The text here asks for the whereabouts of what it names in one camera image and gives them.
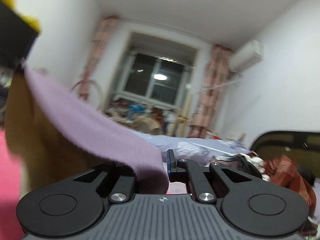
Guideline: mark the pink hula hoop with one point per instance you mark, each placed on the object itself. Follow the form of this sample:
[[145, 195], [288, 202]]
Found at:
[[83, 93]]

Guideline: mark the white air conditioner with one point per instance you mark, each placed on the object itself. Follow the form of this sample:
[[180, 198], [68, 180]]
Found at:
[[247, 55]]

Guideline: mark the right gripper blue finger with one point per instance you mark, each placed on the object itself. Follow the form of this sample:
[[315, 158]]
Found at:
[[192, 175]]

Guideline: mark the window with bars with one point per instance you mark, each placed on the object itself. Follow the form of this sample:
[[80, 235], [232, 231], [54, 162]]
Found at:
[[155, 70]]

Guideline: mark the pink towel blanket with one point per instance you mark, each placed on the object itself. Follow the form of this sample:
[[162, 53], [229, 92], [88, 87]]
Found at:
[[10, 192]]

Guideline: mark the pink checked curtain left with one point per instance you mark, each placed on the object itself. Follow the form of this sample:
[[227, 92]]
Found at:
[[99, 43]]

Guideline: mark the tan cat bed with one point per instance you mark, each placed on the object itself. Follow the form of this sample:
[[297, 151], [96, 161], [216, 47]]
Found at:
[[146, 125]]

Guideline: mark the pink checked curtain right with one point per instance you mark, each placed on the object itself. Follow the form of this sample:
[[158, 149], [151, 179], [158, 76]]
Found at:
[[215, 76]]

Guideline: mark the wooden easel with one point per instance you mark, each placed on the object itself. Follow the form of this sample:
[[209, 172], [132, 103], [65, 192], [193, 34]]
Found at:
[[182, 118]]

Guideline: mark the blue plush toy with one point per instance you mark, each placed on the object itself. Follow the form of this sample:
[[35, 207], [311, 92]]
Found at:
[[135, 108]]

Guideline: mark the red plaid garment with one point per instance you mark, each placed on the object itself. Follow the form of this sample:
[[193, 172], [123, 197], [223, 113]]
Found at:
[[284, 172]]

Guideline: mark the purple fleece shirt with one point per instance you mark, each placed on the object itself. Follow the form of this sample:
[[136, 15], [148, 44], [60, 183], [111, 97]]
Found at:
[[57, 136]]

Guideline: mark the blue-grey floral duvet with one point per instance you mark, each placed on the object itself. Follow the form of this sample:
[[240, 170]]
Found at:
[[200, 150]]

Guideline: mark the dark bed headboard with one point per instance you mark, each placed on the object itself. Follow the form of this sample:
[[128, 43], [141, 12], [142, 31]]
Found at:
[[300, 147]]

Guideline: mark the pink checked curtain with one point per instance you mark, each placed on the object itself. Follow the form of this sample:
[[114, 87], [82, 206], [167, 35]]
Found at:
[[215, 76], [99, 43]]

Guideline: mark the black and beige jacket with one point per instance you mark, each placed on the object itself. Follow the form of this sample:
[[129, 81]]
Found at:
[[240, 163]]

